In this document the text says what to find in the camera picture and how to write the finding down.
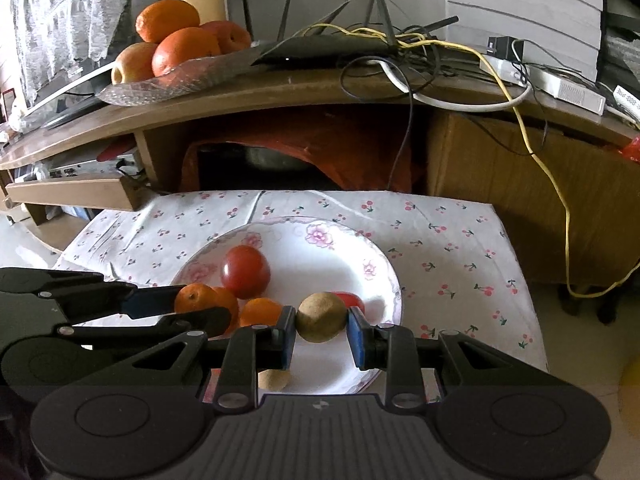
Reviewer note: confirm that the small red tomato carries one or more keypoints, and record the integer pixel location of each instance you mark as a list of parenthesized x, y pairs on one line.
[(354, 301)]

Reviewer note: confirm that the cherry print tablecloth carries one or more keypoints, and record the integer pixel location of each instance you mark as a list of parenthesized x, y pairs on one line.
[(450, 240)]

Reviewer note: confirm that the large dark red tomato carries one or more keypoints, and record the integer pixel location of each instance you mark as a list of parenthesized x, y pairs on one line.
[(245, 271)]

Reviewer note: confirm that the small tan fruit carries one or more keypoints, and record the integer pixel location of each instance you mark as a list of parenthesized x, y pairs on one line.
[(274, 379)]

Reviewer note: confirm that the black power adapter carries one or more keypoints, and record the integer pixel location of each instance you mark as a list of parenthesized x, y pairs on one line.
[(505, 47)]

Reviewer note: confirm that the small mandarin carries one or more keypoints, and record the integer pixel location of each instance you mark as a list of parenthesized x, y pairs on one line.
[(196, 297)]

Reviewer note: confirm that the glass fruit tray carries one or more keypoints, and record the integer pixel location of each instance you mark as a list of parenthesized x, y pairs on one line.
[(165, 85)]

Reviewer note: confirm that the white lace cloth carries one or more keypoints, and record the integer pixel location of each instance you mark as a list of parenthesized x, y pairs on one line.
[(55, 15)]

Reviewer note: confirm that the white power strip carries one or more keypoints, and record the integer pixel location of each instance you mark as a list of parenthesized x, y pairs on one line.
[(550, 85)]

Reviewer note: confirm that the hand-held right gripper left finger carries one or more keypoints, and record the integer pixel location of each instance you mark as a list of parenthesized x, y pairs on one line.
[(287, 340)]

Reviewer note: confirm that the wooden television stand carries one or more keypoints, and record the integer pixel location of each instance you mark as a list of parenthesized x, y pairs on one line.
[(475, 160)]

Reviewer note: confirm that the red apple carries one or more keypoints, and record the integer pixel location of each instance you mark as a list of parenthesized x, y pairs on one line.
[(229, 35)]

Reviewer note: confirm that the black router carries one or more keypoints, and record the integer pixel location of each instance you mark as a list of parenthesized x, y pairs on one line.
[(325, 50)]

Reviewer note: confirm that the large rough mandarin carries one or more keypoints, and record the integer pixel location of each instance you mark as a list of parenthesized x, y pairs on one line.
[(227, 306)]

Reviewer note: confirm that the white floral bowl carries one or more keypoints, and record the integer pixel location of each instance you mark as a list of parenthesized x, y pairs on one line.
[(310, 255)]

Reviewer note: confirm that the black television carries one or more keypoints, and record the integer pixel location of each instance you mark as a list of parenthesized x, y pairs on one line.
[(60, 90)]

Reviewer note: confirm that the yellow apple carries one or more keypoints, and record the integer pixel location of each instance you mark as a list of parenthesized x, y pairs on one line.
[(132, 62)]

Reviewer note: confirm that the small red object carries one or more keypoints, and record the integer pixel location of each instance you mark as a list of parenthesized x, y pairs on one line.
[(631, 149)]

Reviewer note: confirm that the small picture frame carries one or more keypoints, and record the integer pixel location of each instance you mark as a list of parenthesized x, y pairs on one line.
[(7, 102)]

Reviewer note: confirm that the white remote control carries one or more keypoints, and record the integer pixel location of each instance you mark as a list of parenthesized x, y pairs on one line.
[(629, 102)]

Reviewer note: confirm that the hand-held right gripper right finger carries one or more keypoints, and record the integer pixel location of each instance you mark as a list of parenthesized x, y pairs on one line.
[(356, 340)]

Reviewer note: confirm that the smooth round mandarin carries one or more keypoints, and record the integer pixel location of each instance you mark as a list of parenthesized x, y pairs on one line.
[(260, 312)]

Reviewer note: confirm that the silver media player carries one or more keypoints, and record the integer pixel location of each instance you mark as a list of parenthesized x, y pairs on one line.
[(85, 167)]

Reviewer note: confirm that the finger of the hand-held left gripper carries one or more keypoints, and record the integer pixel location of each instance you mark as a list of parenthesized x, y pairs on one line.
[(150, 301), (210, 321)]

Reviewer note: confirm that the large orange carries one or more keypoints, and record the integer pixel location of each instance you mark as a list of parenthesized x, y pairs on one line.
[(186, 52), (167, 20)]

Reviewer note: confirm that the green-brown kiwi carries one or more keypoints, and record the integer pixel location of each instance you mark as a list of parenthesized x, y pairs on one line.
[(321, 317)]

